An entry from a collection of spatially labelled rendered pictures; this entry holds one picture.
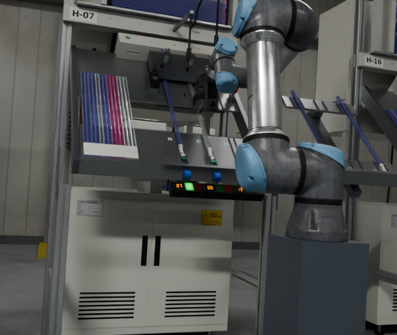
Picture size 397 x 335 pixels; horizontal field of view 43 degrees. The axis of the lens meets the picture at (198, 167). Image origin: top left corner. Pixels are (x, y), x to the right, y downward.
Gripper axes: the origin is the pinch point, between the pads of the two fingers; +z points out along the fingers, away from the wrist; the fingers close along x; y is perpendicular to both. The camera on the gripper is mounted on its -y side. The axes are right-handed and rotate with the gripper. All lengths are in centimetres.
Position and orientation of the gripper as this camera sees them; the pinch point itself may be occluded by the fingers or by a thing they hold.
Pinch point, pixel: (198, 111)
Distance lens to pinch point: 202.6
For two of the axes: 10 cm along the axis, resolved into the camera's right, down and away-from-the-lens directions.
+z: -3.0, 5.4, 7.9
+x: -9.5, -0.6, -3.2
